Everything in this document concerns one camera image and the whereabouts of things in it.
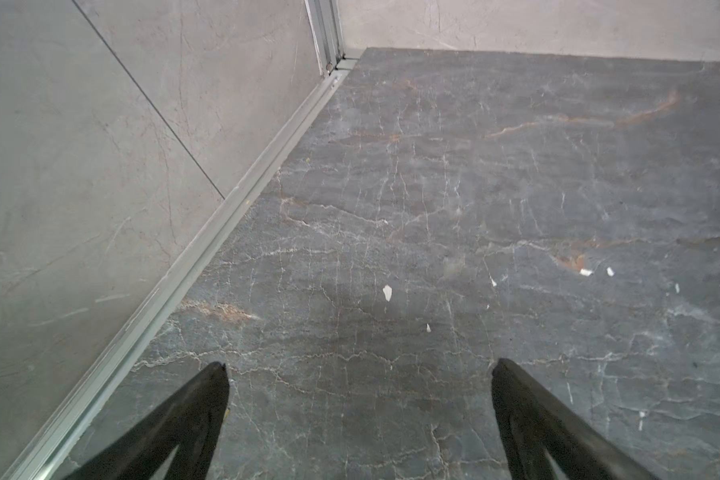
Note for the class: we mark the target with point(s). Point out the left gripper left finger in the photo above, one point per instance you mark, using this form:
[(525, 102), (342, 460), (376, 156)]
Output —
[(183, 430)]

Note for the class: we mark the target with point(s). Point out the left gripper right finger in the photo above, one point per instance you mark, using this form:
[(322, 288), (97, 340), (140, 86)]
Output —
[(540, 435)]

